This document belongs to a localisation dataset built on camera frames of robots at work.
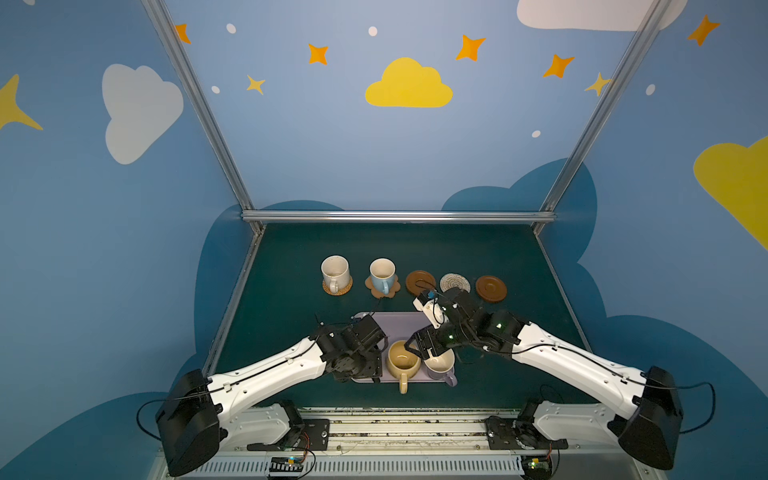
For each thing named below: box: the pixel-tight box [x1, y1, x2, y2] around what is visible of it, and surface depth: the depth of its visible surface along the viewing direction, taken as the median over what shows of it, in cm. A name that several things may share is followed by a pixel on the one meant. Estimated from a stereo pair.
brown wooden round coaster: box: [476, 276, 507, 303], surface depth 106 cm
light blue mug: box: [370, 258, 396, 295], surface depth 97 cm
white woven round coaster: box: [440, 273, 471, 293], surface depth 106 cm
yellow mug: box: [386, 340, 422, 394], surface depth 80 cm
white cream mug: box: [321, 255, 350, 294], surface depth 100 cm
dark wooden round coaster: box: [406, 270, 436, 295], surface depth 107 cm
